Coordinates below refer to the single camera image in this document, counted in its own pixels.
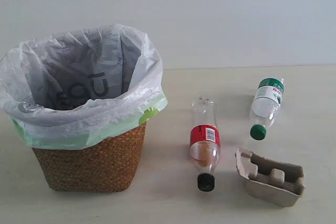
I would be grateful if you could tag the grey cardboard pulp tray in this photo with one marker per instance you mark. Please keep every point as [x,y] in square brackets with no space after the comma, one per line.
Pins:
[272,181]

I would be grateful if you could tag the white and green plastic liner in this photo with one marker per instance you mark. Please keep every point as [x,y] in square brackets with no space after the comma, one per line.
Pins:
[71,90]

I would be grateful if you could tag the clear bottle with red label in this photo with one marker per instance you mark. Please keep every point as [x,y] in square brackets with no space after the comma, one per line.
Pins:
[204,142]

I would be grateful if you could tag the woven brown waste basket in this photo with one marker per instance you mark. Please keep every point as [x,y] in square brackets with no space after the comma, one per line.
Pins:
[106,167]

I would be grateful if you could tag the clear bottle with green label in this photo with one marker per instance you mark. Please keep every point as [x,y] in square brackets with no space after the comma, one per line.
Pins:
[265,106]

